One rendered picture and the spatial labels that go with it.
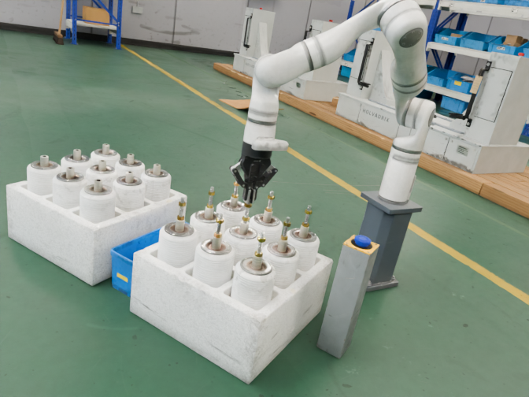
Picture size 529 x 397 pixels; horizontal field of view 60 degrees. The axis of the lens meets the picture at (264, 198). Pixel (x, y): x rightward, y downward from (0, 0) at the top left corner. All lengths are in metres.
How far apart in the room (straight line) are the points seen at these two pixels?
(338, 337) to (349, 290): 0.14
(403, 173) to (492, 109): 1.74
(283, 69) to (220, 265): 0.47
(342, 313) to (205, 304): 0.34
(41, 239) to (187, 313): 0.57
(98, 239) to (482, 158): 2.44
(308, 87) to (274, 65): 3.49
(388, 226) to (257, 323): 0.64
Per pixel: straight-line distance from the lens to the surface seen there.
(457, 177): 3.12
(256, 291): 1.06
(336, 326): 1.23
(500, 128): 3.21
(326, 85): 4.64
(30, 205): 1.53
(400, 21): 1.10
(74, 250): 1.42
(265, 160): 1.14
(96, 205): 1.36
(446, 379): 1.37
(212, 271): 1.11
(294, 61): 1.06
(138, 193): 1.43
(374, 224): 1.54
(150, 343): 1.22
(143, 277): 1.22
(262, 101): 1.08
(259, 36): 5.70
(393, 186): 1.50
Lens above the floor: 0.79
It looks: 22 degrees down
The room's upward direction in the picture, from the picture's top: 10 degrees clockwise
